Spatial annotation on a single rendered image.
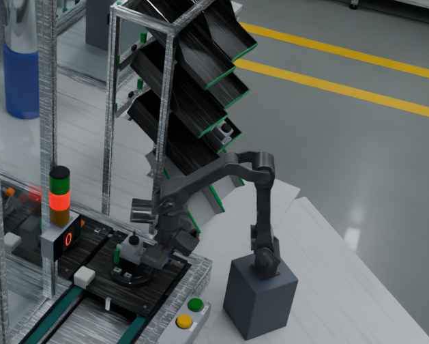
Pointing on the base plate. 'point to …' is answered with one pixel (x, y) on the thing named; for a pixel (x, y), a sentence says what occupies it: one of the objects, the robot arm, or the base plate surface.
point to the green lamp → (59, 185)
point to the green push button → (196, 304)
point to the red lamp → (59, 201)
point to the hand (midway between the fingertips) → (166, 254)
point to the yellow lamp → (62, 217)
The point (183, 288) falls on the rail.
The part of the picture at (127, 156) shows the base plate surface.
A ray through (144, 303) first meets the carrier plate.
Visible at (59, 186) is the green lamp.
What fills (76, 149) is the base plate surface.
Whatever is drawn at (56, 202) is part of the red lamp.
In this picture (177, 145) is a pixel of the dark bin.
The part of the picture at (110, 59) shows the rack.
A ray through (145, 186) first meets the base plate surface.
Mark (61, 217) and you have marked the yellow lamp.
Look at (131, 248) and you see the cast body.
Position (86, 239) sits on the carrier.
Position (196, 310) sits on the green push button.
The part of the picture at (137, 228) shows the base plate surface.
